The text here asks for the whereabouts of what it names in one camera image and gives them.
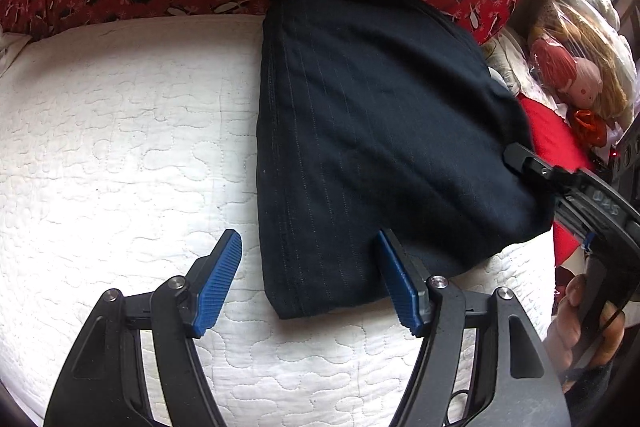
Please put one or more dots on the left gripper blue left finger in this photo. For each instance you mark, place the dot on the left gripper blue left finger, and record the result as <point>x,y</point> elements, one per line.
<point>209,280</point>

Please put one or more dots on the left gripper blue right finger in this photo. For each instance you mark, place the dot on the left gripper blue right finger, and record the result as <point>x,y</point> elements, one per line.
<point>404,284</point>

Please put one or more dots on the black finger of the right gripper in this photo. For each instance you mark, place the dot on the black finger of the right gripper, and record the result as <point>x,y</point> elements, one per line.
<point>541,179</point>

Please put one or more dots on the dark navy garment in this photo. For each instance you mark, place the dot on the dark navy garment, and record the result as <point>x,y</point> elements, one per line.
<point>380,114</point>

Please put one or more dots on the right hand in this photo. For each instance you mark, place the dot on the right hand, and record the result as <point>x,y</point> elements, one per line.
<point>564,332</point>

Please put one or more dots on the red pillow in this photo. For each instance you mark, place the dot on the red pillow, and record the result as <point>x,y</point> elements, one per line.
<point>550,138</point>

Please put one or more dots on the red foil balloon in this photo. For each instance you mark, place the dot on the red foil balloon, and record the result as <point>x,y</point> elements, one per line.
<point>588,127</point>

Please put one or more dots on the doll with blond hair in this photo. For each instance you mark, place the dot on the doll with blond hair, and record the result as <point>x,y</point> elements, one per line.
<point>583,60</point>

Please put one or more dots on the white quilted bed cover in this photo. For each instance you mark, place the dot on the white quilted bed cover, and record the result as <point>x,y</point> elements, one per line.
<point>126,150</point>

